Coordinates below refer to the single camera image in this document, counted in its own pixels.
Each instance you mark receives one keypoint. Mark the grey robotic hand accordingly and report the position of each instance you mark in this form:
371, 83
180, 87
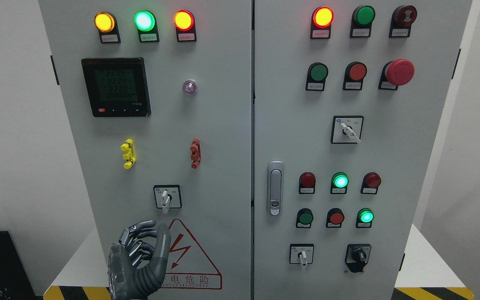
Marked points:
137, 264

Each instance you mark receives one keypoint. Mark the white rotary selector switch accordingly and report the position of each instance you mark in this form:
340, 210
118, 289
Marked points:
167, 197

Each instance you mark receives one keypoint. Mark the yellow indicator light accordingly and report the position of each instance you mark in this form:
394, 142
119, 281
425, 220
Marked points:
107, 27

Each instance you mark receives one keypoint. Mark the green lit indicator light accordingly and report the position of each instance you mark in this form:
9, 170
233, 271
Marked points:
147, 27

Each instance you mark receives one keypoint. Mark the red electric hazard sticker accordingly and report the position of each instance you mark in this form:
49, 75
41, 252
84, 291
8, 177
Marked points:
189, 266

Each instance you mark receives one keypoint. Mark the yellow terminal connector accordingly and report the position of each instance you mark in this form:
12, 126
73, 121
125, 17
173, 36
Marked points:
128, 153

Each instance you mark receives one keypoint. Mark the red terminal connector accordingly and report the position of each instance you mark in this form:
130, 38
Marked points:
195, 156

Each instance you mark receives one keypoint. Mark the green push button lower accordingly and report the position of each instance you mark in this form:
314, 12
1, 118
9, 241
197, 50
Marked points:
304, 218

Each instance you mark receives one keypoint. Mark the green push button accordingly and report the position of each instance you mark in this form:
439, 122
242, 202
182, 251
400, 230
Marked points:
316, 77
304, 218
362, 18

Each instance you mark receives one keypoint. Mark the left grey cabinet door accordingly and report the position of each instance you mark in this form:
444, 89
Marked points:
216, 196

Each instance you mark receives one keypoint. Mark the grey cabinet door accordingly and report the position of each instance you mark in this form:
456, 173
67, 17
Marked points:
216, 196
294, 126

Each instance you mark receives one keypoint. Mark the black digital power meter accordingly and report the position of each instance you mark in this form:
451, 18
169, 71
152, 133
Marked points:
117, 87

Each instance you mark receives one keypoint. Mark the clear white indicator lamp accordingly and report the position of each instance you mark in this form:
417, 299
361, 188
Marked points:
190, 87

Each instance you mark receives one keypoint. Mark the dark red indicator left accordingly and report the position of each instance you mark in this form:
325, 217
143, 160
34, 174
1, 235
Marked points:
307, 183

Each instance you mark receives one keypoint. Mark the dark red indicator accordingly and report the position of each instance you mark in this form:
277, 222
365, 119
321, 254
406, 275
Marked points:
307, 183
371, 183

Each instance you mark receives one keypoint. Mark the red push button lower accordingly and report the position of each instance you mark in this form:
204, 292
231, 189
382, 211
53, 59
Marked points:
334, 218

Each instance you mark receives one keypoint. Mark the red push button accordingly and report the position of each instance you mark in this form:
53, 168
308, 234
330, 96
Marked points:
354, 76
334, 218

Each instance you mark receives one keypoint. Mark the green lit indicator middle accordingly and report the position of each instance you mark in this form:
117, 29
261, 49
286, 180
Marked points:
339, 183

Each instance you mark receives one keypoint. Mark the green lit button lower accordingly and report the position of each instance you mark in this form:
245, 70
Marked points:
364, 219

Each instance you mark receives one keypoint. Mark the dark red indicator right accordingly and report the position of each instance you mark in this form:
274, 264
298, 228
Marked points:
371, 183

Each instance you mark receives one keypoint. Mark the red lit indicator light left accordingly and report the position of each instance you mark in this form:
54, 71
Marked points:
184, 22

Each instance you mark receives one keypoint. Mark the red lit indicator light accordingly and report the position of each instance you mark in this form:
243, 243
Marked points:
321, 22
184, 22

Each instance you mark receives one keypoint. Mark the green push button middle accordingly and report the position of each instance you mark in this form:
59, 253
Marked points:
316, 77

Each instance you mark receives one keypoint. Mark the right grey cabinet door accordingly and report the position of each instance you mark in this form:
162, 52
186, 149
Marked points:
294, 126

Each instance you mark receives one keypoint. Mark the white platform with hazard stripes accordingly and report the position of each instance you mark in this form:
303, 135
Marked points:
424, 275

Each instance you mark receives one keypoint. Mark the red push button middle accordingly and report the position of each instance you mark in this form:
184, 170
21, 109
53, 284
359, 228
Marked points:
354, 76

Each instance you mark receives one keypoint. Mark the red lit indicator light right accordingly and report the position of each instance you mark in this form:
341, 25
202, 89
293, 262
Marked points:
321, 22

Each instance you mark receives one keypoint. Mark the red emergency stop button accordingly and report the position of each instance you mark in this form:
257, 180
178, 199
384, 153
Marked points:
395, 74

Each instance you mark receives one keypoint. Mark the green push button top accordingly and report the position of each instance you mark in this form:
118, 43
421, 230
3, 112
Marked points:
362, 18

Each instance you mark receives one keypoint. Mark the dark red buzzer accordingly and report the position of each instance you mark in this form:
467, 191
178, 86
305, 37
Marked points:
402, 19

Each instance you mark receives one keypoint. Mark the white selector switch lower right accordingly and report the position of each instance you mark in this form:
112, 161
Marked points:
301, 254

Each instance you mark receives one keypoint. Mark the silver door lock handle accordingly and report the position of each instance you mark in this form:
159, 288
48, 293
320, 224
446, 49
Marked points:
274, 187

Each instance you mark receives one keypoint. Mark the black rotary knob switch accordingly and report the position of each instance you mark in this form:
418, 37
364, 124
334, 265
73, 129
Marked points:
357, 256

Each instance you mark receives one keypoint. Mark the white selector switch upper right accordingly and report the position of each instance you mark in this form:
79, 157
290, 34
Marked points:
347, 129

